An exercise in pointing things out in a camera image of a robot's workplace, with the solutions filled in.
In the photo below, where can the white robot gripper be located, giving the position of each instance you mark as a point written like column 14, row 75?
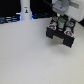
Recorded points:
column 66, row 7

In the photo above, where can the black kcup holder drawer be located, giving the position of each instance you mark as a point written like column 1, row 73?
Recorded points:
column 58, row 34

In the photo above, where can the green-lidded white kcup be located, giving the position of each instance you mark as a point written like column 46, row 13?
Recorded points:
column 61, row 23

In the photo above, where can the kcup in holder slot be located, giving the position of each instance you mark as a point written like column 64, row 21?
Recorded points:
column 70, row 24
column 52, row 26
column 69, row 33

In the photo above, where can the black keyboard with blue light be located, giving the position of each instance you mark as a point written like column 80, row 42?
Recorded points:
column 10, row 19

